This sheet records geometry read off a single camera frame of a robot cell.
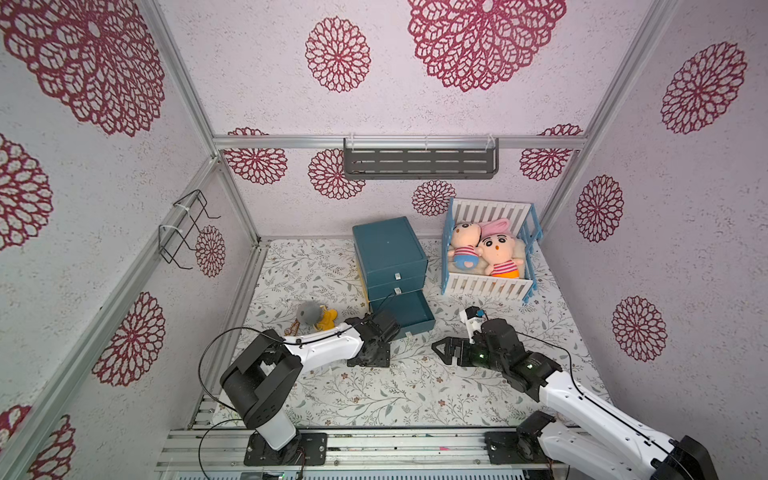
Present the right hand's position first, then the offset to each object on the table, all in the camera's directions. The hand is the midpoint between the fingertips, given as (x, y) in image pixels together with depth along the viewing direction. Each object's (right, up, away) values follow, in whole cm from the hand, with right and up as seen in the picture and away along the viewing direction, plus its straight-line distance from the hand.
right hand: (448, 349), depth 81 cm
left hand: (-21, -5, +7) cm, 23 cm away
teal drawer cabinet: (-15, +25, +9) cm, 31 cm away
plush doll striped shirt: (+20, +28, +16) cm, 38 cm away
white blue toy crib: (+34, +37, +28) cm, 57 cm away
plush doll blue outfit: (+11, +32, +22) cm, 41 cm away
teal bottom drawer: (-8, +8, +17) cm, 21 cm away
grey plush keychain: (-40, +8, +12) cm, 43 cm away
